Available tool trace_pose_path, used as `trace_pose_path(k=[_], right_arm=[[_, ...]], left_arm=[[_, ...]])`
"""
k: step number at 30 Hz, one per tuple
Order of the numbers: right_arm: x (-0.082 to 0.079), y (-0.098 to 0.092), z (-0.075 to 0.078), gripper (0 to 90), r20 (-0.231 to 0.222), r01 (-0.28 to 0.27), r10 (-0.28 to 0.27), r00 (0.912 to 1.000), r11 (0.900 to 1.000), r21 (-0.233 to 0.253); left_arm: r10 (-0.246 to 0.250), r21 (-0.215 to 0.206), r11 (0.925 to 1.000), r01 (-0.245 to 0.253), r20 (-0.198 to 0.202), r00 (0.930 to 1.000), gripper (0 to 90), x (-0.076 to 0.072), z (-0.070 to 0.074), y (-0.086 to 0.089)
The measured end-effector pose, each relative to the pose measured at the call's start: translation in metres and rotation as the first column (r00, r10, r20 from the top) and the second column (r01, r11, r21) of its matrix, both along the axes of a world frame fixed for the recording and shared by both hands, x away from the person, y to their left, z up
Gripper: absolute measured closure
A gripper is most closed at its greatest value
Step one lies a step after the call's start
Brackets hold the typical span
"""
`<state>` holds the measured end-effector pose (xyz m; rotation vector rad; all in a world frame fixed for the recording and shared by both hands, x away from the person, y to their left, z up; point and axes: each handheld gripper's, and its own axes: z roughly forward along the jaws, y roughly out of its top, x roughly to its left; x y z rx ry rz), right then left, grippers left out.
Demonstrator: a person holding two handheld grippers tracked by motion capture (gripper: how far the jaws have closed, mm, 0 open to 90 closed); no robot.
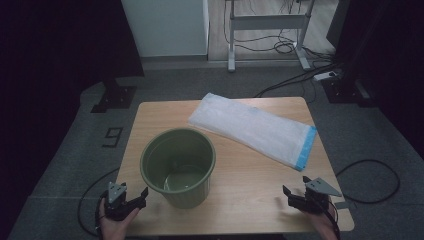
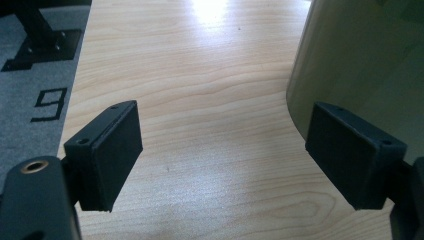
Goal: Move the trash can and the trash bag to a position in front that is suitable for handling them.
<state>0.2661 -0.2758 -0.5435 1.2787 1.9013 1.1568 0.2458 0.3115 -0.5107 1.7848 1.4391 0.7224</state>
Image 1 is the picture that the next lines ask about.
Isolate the white cabinet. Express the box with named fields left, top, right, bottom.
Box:
left=120, top=0, right=210, bottom=58

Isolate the white power strip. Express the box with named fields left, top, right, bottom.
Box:
left=312, top=69, right=344, bottom=82

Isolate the person's right hand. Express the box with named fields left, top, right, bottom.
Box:
left=308, top=196, right=341, bottom=240

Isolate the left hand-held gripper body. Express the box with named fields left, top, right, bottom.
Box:
left=102, top=181, right=140, bottom=222

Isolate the white plastic bag blue band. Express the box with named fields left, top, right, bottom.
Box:
left=187, top=92, right=318, bottom=172

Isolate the dark curtain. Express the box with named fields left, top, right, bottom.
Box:
left=326, top=0, right=424, bottom=158
left=0, top=0, right=145, bottom=234

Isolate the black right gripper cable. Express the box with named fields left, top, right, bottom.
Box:
left=324, top=199, right=342, bottom=240

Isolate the green plastic bucket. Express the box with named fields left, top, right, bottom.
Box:
left=139, top=127, right=217, bottom=210

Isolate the black stand base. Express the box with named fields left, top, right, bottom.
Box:
left=321, top=78, right=378, bottom=108
left=90, top=78, right=138, bottom=114

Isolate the tangle of black cables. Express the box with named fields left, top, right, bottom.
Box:
left=222, top=0, right=334, bottom=63

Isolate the long black power cable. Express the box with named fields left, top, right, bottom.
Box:
left=253, top=63, right=338, bottom=98

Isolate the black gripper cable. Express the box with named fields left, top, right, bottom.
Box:
left=324, top=199, right=342, bottom=240
left=77, top=167, right=120, bottom=239

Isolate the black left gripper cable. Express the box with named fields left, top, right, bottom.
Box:
left=77, top=167, right=120, bottom=239

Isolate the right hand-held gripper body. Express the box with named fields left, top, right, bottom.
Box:
left=288, top=177, right=343, bottom=215

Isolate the person's left hand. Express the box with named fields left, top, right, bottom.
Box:
left=98, top=199, right=142, bottom=240

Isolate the black looped floor cable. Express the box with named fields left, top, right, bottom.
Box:
left=334, top=159, right=401, bottom=205

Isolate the white metal desk frame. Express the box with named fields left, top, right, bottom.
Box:
left=225, top=0, right=316, bottom=73

